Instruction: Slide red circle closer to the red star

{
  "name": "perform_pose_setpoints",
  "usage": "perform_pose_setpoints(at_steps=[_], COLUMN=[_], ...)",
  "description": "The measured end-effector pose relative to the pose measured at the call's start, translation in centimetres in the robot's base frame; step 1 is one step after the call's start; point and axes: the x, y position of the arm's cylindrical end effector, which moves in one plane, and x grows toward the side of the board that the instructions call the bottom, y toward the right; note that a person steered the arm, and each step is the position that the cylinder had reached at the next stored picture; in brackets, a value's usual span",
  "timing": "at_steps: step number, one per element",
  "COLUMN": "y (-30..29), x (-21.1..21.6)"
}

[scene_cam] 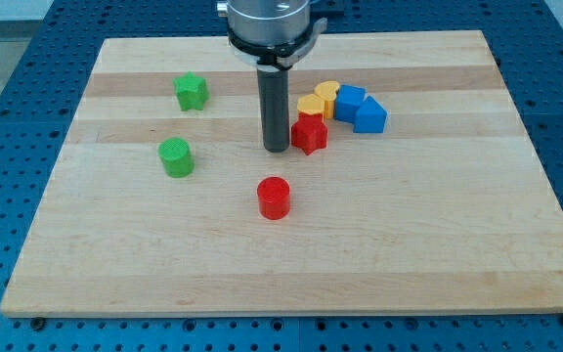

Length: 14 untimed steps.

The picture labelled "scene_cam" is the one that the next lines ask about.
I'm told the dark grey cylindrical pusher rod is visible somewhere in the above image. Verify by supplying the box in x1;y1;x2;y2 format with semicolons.
257;70;290;153

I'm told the red star block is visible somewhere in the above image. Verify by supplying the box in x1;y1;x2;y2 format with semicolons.
290;112;328;155

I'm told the green star block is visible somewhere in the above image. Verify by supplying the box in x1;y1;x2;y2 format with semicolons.
173;71;209;111

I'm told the yellow hexagon block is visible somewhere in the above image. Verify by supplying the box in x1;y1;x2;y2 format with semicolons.
297;94;325;118

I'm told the yellow heart block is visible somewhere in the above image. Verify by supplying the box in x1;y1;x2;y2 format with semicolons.
314;80;340;119

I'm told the blue cube block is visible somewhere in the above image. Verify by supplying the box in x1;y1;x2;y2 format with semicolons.
334;84;367;124

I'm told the blue pentagon block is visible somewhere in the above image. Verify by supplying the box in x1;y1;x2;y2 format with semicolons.
353;96;388;133

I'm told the red cylinder block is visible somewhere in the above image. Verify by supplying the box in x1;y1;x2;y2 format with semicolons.
256;176;290;220

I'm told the green cylinder block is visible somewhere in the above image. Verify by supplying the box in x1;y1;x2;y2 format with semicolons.
157;137;195;178

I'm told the wooden board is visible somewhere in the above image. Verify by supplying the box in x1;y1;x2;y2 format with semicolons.
0;30;563;318

